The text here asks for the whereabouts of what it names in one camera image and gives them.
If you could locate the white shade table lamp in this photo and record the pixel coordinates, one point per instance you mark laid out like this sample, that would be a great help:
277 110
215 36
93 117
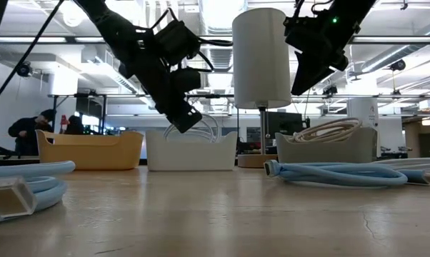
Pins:
261 57

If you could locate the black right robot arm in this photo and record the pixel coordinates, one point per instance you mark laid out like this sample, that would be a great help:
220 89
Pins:
358 14

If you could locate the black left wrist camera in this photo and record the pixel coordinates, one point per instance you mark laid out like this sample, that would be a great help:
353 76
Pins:
177 43

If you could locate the white plastic bin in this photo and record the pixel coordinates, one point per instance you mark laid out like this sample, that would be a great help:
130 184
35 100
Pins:
190 155

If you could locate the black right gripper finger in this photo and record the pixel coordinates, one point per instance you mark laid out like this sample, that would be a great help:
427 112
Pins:
308 75

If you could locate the black background frame rig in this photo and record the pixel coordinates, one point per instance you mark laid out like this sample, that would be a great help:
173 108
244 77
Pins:
103 107

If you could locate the black hanging camera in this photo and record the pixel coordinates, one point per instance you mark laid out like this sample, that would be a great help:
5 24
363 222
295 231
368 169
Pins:
24 69
330 90
398 65

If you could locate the red desk lamp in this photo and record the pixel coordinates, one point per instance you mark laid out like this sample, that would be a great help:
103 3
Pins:
63 121

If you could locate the person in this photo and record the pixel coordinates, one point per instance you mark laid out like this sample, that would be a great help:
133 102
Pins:
75 125
31 130

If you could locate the black overhead frame bar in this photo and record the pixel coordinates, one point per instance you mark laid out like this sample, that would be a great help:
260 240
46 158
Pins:
75 39

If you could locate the black monitor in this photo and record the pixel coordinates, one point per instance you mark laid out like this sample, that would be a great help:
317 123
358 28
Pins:
284 123

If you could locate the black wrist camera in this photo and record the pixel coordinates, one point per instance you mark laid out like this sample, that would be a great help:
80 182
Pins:
177 43
304 34

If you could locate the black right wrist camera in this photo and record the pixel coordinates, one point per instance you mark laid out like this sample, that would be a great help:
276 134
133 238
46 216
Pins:
304 34

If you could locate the yellow plastic bin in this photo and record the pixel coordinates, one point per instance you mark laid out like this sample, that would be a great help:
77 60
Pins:
90 150

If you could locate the grey plastic bin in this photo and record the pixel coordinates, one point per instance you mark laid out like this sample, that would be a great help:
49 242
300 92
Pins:
325 151

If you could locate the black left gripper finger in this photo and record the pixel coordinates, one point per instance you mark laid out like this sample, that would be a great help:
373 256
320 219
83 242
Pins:
186 119
162 106

